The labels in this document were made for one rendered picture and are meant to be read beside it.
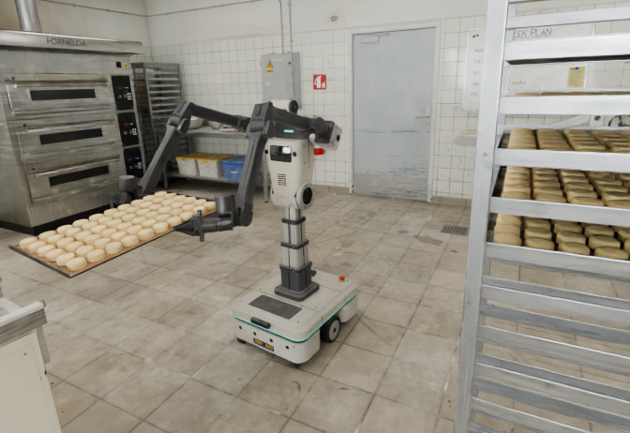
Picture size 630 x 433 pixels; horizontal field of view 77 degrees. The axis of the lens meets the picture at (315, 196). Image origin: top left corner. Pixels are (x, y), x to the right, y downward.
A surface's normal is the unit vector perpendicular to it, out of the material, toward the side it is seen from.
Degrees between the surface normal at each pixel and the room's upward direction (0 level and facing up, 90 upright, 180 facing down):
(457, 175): 90
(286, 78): 90
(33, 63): 90
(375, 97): 90
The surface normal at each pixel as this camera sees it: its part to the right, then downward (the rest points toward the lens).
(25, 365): 0.84, 0.12
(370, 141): -0.45, 0.26
